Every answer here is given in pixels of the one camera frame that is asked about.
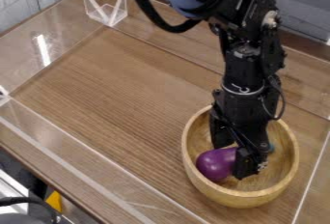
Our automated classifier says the clear acrylic corner bracket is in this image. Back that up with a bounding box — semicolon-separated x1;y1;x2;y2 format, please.
83;0;129;27

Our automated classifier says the clear acrylic tray wall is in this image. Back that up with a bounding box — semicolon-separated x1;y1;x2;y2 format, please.
0;86;209;224

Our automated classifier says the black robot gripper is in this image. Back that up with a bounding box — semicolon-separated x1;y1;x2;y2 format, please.
209;86;284;180

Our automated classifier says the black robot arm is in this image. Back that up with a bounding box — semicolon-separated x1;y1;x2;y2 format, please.
135;0;286;182

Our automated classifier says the black cable loop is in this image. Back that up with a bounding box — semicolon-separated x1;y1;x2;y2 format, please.
0;196;59;224

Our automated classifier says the yellow sticker tag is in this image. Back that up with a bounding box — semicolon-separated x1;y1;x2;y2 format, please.
46;190;63;212

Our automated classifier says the purple toy eggplant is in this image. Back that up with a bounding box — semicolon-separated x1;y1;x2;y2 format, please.
196;147;238;182

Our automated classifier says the light wooden bowl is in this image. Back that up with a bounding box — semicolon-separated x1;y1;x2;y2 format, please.
181;105;300;209

